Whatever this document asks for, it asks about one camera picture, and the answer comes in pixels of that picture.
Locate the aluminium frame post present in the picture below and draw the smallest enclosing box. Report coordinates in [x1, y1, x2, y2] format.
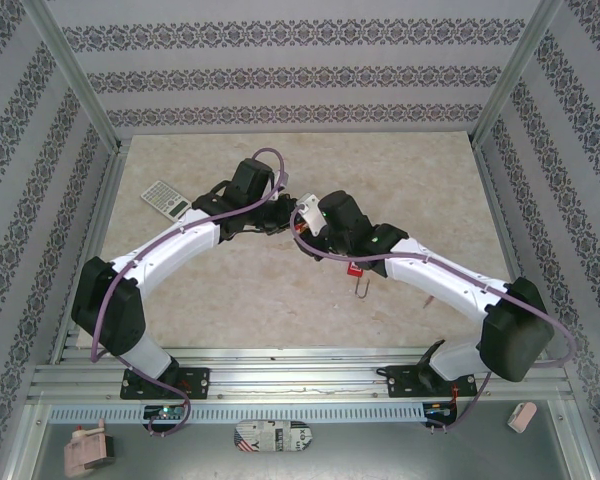
[22, 0, 124, 151]
[469, 0, 566, 146]

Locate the white scientific calculator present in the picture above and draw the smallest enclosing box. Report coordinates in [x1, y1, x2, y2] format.
[139, 179, 195, 221]

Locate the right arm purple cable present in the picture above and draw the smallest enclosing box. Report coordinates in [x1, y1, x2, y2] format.
[289, 202, 577, 434]

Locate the slotted grey cable duct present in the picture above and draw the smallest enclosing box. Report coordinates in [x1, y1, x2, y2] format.
[47, 403, 426, 425]

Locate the small pink case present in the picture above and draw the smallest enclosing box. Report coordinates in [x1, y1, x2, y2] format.
[505, 401, 538, 434]

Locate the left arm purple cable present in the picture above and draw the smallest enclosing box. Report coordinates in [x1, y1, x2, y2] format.
[89, 147, 289, 437]

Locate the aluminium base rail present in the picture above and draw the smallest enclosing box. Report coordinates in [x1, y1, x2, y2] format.
[27, 347, 576, 404]

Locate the newspaper print oval case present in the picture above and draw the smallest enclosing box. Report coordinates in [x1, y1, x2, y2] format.
[233, 419, 313, 455]

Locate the aluminium side rail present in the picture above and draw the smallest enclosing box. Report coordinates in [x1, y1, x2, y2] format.
[49, 142, 131, 366]
[472, 139, 576, 371]

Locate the pink plastic toy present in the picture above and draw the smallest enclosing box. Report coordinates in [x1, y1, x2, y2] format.
[63, 418, 117, 479]

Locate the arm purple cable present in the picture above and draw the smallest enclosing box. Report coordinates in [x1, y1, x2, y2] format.
[89, 147, 289, 437]
[289, 202, 577, 434]

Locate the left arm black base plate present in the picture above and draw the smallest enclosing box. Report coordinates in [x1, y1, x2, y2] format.
[119, 367, 211, 401]

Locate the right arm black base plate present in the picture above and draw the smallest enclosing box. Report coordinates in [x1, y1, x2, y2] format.
[387, 363, 476, 400]

